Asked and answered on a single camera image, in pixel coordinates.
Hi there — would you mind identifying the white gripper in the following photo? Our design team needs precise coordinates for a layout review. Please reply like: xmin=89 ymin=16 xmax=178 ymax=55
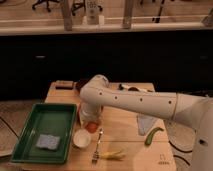
xmin=79 ymin=103 xmax=102 ymax=122

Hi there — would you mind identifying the red apple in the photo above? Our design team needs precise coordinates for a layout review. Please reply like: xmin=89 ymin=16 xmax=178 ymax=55
xmin=85 ymin=122 xmax=99 ymax=133

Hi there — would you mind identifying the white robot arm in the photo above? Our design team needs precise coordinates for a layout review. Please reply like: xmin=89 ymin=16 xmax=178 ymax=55
xmin=79 ymin=75 xmax=213 ymax=171

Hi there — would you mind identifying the metal cup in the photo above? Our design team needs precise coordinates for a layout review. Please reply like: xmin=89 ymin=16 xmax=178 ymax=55
xmin=128 ymin=87 xmax=140 ymax=92

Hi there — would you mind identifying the dark brown bowl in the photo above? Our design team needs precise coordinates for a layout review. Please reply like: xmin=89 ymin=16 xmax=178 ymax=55
xmin=75 ymin=79 xmax=88 ymax=92

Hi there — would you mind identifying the black brown eraser block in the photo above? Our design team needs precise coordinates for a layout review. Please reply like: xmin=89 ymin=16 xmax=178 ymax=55
xmin=55 ymin=80 xmax=74 ymax=89

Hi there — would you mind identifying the silver fork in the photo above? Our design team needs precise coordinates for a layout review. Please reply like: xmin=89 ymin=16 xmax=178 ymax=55
xmin=92 ymin=128 xmax=104 ymax=164

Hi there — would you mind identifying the green plastic tray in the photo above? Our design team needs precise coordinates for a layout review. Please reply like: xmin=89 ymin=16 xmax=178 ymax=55
xmin=11 ymin=103 xmax=77 ymax=164

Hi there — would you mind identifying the yellow banana toy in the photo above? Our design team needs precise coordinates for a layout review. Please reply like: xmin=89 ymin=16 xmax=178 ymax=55
xmin=99 ymin=151 xmax=125 ymax=160

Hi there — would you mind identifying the blue sponge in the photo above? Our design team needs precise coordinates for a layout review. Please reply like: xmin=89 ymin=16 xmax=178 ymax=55
xmin=36 ymin=134 xmax=60 ymax=150

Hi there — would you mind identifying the blue folded cloth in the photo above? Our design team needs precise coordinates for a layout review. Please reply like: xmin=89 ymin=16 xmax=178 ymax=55
xmin=137 ymin=114 xmax=156 ymax=136

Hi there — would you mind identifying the green chili pepper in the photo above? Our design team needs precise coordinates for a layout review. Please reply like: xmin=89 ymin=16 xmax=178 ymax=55
xmin=144 ymin=127 xmax=164 ymax=147

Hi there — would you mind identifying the office chair base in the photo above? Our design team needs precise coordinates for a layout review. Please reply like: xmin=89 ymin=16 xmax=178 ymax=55
xmin=32 ymin=0 xmax=60 ymax=12

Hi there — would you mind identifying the black white handled tool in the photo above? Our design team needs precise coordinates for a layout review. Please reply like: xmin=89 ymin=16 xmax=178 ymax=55
xmin=118 ymin=84 xmax=153 ymax=92

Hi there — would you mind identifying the black cable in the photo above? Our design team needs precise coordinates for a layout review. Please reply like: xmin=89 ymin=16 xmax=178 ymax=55
xmin=166 ymin=121 xmax=193 ymax=171

